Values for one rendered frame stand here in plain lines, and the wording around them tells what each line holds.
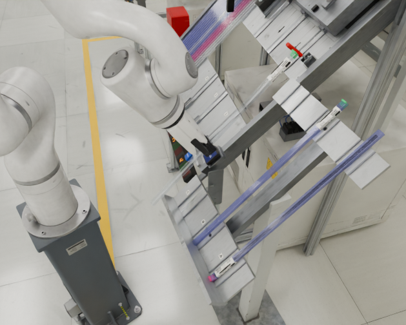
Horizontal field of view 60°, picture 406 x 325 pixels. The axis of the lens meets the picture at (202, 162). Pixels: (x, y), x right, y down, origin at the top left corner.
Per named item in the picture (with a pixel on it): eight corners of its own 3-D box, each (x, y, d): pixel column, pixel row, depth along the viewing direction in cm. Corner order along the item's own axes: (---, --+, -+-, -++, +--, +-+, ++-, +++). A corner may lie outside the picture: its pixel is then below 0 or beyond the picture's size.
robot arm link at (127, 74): (181, 79, 71) (145, 95, 75) (139, 34, 61) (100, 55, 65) (180, 113, 66) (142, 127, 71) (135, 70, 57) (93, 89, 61)
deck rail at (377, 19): (213, 178, 114) (200, 171, 110) (211, 174, 115) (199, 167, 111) (410, 6, 88) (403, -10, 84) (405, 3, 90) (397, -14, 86)
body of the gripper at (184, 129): (145, 108, 76) (174, 133, 85) (161, 137, 70) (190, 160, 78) (171, 85, 75) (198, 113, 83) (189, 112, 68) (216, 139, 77)
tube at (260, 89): (295, 52, 77) (293, 49, 76) (299, 55, 76) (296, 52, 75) (152, 202, 92) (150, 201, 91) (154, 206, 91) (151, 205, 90)
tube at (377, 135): (213, 282, 85) (211, 282, 84) (211, 276, 86) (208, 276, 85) (385, 135, 70) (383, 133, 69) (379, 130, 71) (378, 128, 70)
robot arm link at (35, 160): (0, 182, 85) (-51, 102, 68) (36, 133, 98) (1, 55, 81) (47, 187, 84) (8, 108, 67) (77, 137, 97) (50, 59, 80)
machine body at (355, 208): (264, 260, 168) (286, 173, 123) (219, 160, 215) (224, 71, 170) (381, 227, 180) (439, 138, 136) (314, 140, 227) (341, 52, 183)
